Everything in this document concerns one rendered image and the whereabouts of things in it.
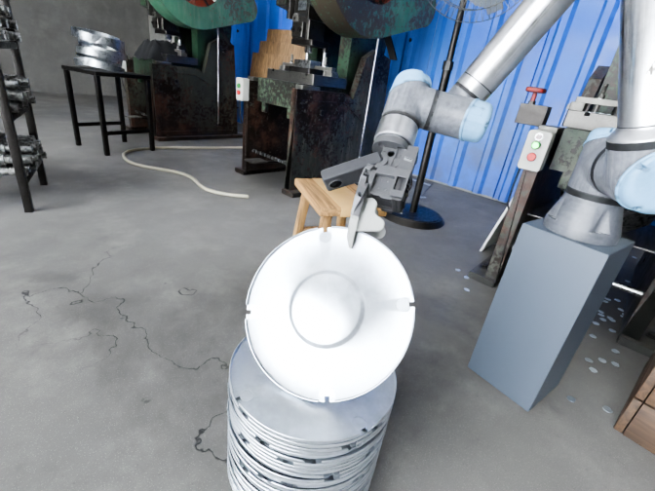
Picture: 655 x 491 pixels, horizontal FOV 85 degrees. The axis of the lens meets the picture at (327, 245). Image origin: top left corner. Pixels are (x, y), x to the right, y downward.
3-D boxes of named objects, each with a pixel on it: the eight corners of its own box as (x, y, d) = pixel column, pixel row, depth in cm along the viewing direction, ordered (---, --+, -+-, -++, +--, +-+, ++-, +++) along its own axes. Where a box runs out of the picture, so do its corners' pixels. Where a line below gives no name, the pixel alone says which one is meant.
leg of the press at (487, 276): (493, 288, 148) (587, 41, 110) (467, 277, 155) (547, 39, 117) (547, 239, 213) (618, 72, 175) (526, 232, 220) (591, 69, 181)
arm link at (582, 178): (614, 189, 84) (642, 130, 78) (645, 206, 72) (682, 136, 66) (558, 180, 86) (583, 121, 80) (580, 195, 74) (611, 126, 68)
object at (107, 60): (105, 156, 254) (89, 26, 220) (70, 143, 273) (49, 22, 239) (156, 150, 286) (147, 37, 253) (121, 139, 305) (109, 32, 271)
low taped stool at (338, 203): (288, 252, 155) (294, 176, 141) (339, 250, 163) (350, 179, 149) (309, 297, 126) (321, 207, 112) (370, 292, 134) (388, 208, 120)
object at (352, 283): (423, 402, 53) (423, 403, 52) (242, 400, 59) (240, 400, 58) (406, 219, 62) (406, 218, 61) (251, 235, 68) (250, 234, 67)
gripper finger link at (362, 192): (358, 212, 59) (373, 168, 61) (349, 210, 59) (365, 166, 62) (361, 224, 63) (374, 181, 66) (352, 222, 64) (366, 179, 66)
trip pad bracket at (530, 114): (529, 159, 134) (550, 103, 125) (503, 153, 139) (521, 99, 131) (534, 158, 138) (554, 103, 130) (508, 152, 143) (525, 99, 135)
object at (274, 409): (430, 396, 61) (431, 392, 61) (279, 483, 45) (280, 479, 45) (332, 305, 82) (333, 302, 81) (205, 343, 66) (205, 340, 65)
